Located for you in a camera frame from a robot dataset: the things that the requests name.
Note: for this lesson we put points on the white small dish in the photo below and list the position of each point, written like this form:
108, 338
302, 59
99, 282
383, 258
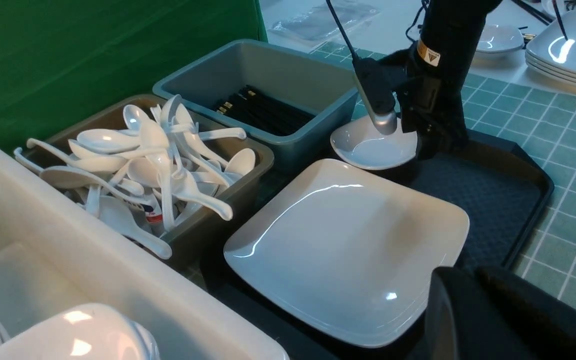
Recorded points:
359, 144

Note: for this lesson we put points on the large white plastic tub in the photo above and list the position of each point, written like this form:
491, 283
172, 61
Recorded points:
54, 256

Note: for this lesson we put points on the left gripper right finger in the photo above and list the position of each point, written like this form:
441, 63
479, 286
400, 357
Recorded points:
543, 323

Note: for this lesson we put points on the bundle of black chopsticks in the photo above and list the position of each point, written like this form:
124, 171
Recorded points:
253, 107

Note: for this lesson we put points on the large white square rice plate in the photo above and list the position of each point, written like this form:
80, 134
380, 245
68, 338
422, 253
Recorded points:
347, 252

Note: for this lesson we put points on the green cloth backdrop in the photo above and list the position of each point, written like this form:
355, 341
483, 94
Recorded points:
62, 61

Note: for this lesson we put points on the grey-blue plastic chopstick bin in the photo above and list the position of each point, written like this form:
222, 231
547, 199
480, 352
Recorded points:
321, 86

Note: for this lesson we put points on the background stack of white plates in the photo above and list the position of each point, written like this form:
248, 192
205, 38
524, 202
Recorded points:
550, 56

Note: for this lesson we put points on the brown plastic spoon bin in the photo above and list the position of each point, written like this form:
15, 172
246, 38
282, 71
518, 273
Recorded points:
189, 240

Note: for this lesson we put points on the pile of white soup spoons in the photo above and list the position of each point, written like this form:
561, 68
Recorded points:
150, 177

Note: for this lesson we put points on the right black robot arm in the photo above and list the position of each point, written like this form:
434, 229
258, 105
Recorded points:
449, 35

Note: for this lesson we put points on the clear plastic bag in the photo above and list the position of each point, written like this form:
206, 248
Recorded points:
319, 24

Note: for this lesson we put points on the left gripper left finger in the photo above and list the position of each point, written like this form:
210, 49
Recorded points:
461, 323

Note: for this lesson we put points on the teal checkered table mat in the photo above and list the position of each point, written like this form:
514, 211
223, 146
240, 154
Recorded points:
543, 123

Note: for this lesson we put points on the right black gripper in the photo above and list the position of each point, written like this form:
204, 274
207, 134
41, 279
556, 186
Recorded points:
402, 90

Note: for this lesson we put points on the stack of white small bowls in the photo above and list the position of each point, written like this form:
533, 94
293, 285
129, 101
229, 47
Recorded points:
90, 331

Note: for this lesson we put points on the background white bowl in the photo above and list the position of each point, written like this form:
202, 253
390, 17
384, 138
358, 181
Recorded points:
499, 39

